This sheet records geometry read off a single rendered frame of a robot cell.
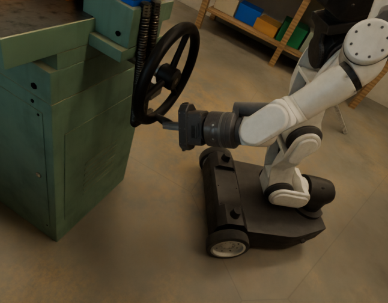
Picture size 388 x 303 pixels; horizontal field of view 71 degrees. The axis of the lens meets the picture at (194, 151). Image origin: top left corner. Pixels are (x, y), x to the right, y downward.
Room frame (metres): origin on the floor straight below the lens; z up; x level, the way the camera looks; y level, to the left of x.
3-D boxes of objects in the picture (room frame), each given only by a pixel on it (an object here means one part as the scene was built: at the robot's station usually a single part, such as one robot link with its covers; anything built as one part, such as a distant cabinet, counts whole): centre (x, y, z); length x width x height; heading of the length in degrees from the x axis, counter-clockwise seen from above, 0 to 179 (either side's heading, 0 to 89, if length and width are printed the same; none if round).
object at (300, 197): (1.07, -0.49, 0.28); 0.21 x 0.20 x 0.13; 110
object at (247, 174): (1.06, -0.46, 0.19); 0.64 x 0.52 x 0.33; 110
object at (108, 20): (0.66, 0.29, 0.91); 0.15 x 0.14 x 0.09; 170
